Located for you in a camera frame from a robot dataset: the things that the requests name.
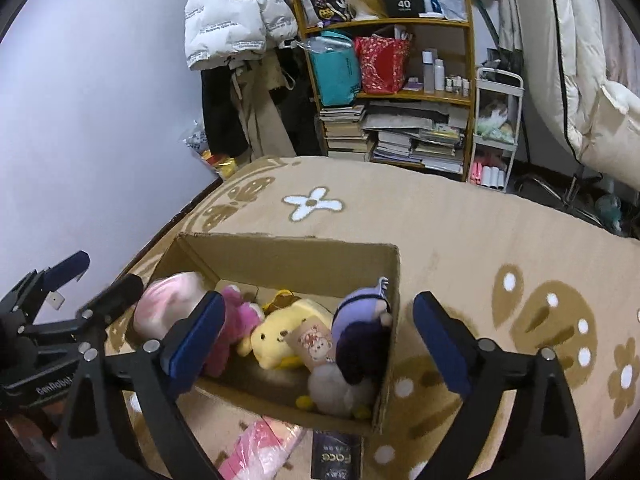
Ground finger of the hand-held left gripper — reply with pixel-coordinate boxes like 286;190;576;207
0;250;92;322
20;273;145;361

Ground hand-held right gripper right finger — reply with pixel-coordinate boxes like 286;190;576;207
412;291;586;480

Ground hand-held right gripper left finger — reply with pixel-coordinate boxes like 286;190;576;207
52;290;227;480

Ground pink swirl roll plush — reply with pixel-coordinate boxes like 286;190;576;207
132;271;208;341

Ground magenta plush toy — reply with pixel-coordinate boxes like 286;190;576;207
202;285;266;378

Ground yellow dog plush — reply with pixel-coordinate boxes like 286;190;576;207
236;290;336;371

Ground purple-haired doll plush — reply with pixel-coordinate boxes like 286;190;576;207
331;276;393;386

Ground white fluffy plush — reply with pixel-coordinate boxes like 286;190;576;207
295;362;376;420

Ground cardboard box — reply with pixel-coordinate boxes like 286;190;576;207
122;232;402;436

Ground beige flower blanket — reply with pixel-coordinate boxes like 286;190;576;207
100;155;640;480

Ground pink plastic packet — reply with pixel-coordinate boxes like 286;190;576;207
217;417;307;480

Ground black face mask packet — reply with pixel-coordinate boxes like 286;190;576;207
310;429;363;480

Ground snack bag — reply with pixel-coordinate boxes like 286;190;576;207
182;120;238;181

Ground pile of magazines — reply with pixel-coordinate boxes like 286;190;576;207
362;100;468;175

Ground black hanging garment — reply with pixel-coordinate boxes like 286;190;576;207
201;67;251;156

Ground beige trousers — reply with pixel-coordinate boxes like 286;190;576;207
230;55;298;161

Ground stack of books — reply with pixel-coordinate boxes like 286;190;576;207
317;105;376;161

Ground tall white bottle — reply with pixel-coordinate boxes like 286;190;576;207
422;49;437;93

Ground white trolley cart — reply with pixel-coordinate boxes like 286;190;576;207
467;66;525;193

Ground red gift bag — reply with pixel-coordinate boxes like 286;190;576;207
354;35;412;95

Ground teal bag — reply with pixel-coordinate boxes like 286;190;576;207
306;30;362;107

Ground white puffer jacket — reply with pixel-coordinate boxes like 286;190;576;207
184;0;300;71

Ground wooden shelf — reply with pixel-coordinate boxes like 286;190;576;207
290;0;476;183

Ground cream padded coat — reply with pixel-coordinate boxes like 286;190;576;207
542;0;640;176

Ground black chair frame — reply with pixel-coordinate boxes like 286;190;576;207
515;160;626;233

